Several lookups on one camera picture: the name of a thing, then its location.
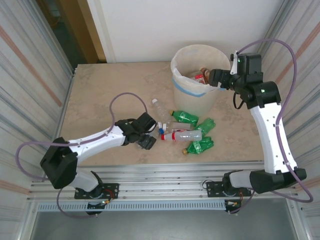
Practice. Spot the aluminium rail frame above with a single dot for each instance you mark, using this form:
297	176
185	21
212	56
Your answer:
162	175

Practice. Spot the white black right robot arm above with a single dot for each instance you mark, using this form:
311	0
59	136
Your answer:
272	140

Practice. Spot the crushed green soda bottle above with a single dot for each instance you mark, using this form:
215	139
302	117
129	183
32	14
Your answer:
200	146
206	125
185	117

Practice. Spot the blue tape band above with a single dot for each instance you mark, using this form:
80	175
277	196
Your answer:
187	92

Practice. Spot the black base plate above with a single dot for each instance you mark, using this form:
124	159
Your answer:
215	187
111	187

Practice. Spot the left base power wiring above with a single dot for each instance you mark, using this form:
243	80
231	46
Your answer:
106	201

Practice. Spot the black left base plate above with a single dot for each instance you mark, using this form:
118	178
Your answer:
111	187

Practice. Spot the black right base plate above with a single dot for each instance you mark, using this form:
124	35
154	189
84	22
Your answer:
215	187

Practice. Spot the beige plastic bin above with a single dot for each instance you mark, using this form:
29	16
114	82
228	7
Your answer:
192	105

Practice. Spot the translucent bin liner bag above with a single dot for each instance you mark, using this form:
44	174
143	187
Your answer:
185	62

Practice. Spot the wooden door frame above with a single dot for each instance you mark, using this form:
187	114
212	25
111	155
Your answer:
85	30

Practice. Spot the clear white-cap bottle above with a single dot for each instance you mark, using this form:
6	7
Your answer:
161	111

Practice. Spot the base power wiring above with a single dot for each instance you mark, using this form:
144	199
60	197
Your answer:
234	203
106	201

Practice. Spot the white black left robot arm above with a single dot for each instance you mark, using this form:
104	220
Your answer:
100	141

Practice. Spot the right base power wiring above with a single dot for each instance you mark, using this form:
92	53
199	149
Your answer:
234	203

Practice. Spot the white screw cap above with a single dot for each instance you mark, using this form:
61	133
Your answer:
159	124

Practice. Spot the red label square bottle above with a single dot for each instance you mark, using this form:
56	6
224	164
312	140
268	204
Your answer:
198	76

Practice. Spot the clear red-cap bottle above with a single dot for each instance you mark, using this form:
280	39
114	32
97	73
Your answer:
186	135

